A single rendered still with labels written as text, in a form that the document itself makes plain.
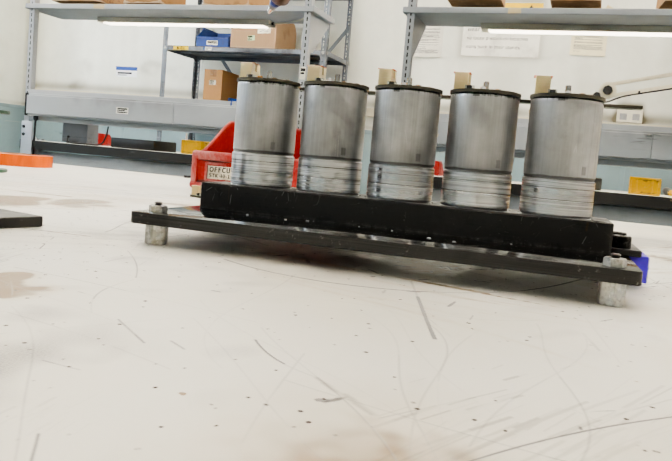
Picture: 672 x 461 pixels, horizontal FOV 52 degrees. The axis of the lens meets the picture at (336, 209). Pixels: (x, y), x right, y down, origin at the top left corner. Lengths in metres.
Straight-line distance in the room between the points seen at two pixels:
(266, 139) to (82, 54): 5.80
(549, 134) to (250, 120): 0.11
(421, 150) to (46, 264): 0.13
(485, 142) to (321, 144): 0.06
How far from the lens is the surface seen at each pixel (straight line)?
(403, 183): 0.25
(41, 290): 0.17
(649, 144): 2.50
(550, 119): 0.24
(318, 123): 0.26
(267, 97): 0.27
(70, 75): 6.11
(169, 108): 2.97
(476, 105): 0.25
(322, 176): 0.26
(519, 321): 0.17
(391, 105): 0.25
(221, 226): 0.23
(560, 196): 0.24
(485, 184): 0.24
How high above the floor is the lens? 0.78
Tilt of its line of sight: 4 degrees down
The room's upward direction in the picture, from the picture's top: 5 degrees clockwise
